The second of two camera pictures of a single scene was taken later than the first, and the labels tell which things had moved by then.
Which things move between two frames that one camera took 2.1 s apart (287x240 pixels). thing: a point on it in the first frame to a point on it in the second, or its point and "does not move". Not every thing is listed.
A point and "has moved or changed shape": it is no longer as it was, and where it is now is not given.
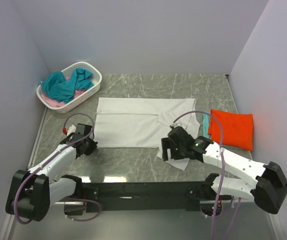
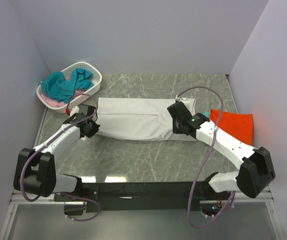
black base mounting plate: x=156 y=196 does not move
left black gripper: x=92 y=147 to x=94 y=130
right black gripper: x=167 y=143 to x=175 y=130
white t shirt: x=142 y=122 has moved or changed shape
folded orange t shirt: x=237 y=129 does not move
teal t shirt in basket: x=56 y=84 does not move
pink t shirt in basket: x=56 y=103 does not move
